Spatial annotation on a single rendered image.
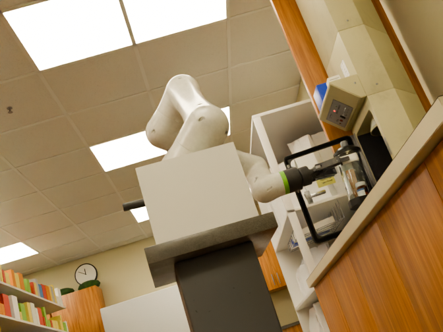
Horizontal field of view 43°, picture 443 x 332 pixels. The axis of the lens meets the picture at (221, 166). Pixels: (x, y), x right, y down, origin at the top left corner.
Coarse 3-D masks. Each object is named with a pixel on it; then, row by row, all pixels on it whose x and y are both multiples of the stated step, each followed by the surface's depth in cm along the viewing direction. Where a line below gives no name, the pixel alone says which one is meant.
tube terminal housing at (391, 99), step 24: (336, 48) 231; (360, 48) 221; (384, 48) 228; (336, 72) 240; (360, 72) 217; (384, 72) 217; (384, 96) 214; (408, 96) 221; (360, 120) 229; (384, 120) 210; (408, 120) 210
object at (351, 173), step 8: (344, 152) 217; (352, 152) 217; (360, 152) 221; (360, 160) 217; (344, 168) 216; (352, 168) 214; (360, 168) 215; (344, 176) 216; (352, 176) 214; (360, 176) 213; (344, 184) 217; (352, 184) 213; (360, 184) 212; (368, 184) 213; (352, 192) 212; (360, 192) 211; (368, 192) 211
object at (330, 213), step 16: (336, 144) 241; (304, 160) 241; (320, 160) 240; (336, 176) 237; (304, 192) 237; (320, 192) 236; (336, 192) 235; (320, 208) 234; (336, 208) 233; (320, 224) 232; (336, 224) 231
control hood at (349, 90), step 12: (336, 84) 216; (348, 84) 216; (360, 84) 216; (336, 96) 222; (348, 96) 217; (360, 96) 214; (324, 108) 235; (360, 108) 224; (324, 120) 244; (348, 120) 234
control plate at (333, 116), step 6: (336, 102) 225; (330, 108) 232; (336, 108) 230; (342, 108) 227; (348, 108) 225; (330, 114) 236; (336, 114) 234; (342, 114) 232; (348, 114) 229; (330, 120) 241; (336, 120) 238; (342, 126) 241
